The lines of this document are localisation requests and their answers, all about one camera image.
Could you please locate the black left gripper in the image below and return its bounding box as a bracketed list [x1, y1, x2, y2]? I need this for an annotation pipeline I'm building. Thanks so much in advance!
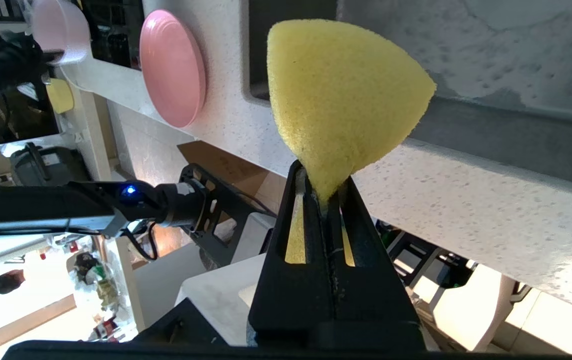
[0, 31, 64, 98]

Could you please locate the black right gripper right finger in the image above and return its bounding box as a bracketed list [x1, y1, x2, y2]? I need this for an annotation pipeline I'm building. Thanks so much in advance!
[326, 177, 426, 351]

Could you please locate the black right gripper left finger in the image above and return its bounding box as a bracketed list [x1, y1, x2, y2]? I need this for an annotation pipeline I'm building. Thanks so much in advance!
[248, 159, 338, 351]

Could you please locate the small pale pink plate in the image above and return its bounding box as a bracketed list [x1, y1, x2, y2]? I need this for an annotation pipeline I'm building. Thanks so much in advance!
[31, 0, 91, 67]

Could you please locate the yellow fish-shaped sponge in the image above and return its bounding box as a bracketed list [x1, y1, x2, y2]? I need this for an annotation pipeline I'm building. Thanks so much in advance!
[266, 19, 437, 266]

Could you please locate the stainless steel sink basin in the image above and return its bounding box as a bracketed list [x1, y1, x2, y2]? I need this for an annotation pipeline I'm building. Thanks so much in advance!
[245, 0, 339, 107]

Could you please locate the yellow round pad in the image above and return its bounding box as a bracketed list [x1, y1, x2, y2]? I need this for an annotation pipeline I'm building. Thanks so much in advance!
[46, 77, 75, 115]

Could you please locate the black equipment case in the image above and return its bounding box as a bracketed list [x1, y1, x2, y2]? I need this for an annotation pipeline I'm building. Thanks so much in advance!
[9, 142, 92, 187]

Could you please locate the black induction cooktop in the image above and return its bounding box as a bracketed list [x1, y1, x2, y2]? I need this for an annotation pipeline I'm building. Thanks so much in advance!
[73, 0, 146, 71]

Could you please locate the brown cardboard box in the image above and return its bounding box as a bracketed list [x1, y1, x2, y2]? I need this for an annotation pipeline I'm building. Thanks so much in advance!
[177, 140, 289, 203]

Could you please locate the large pink plate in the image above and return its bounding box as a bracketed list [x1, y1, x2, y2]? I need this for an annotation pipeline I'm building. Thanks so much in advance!
[139, 9, 207, 129]

